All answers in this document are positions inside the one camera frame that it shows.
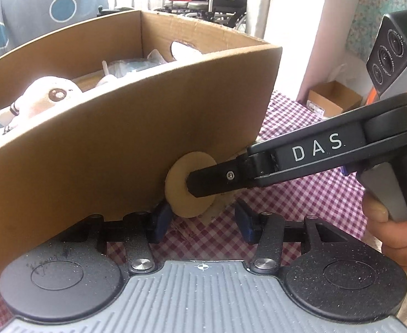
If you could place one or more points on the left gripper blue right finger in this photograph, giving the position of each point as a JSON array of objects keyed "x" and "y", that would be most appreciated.
[{"x": 247, "y": 221}]

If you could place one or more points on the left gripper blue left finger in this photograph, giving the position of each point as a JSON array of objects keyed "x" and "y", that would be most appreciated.
[{"x": 161, "y": 218}]

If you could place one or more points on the tan round tape roll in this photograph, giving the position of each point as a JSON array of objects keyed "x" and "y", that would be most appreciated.
[{"x": 182, "y": 202}]

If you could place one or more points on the blue face mask pack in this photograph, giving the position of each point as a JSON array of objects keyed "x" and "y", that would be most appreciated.
[{"x": 120, "y": 68}]

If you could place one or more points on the pink white plush toy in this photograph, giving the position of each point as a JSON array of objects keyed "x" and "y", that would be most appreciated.
[{"x": 42, "y": 94}]

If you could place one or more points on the person right hand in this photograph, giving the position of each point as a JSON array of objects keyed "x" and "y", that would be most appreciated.
[{"x": 392, "y": 235}]

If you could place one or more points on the brown cardboard box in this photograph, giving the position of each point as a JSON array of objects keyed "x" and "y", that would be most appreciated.
[{"x": 109, "y": 152}]

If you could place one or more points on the small open cardboard box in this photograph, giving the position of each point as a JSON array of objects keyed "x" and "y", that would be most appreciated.
[{"x": 331, "y": 99}]

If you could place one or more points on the wheelchair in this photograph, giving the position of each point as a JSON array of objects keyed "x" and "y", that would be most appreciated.
[{"x": 229, "y": 13}]

